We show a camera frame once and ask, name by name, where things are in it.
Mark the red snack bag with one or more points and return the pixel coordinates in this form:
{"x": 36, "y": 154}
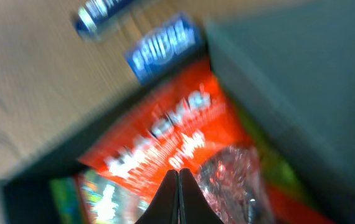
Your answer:
{"x": 189, "y": 122}

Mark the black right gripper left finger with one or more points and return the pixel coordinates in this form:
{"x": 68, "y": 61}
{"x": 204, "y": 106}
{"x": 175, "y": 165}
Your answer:
{"x": 164, "y": 207}

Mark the dark green open box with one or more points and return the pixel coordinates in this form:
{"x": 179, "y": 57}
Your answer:
{"x": 294, "y": 70}

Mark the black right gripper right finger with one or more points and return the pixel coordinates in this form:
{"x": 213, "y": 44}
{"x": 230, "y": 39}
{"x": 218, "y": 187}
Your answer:
{"x": 193, "y": 206}

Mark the Dairy Milk chocolate bar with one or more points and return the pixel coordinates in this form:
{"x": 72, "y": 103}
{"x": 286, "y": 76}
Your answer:
{"x": 94, "y": 16}

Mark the blue Eclipse mint box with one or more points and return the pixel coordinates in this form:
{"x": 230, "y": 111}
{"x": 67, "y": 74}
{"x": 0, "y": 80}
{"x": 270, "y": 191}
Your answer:
{"x": 162, "y": 46}

